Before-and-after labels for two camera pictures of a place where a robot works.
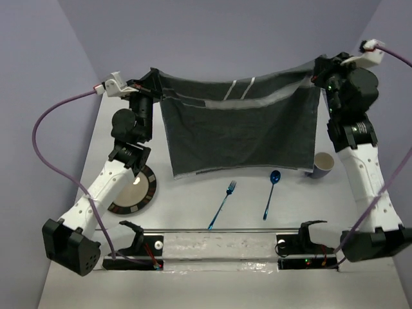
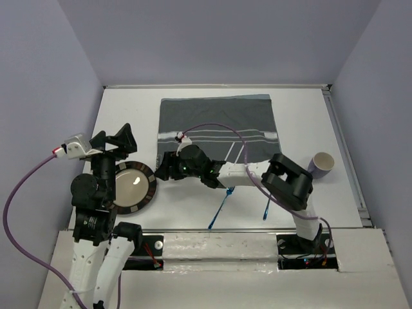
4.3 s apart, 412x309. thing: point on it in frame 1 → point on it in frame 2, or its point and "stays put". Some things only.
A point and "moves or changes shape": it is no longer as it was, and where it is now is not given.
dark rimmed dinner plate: (136, 192) stays put
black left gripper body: (140, 103) → (104, 164)
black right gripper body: (333, 78) → (180, 168)
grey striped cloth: (269, 120) moves or changes shape
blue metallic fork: (229, 190) stays put
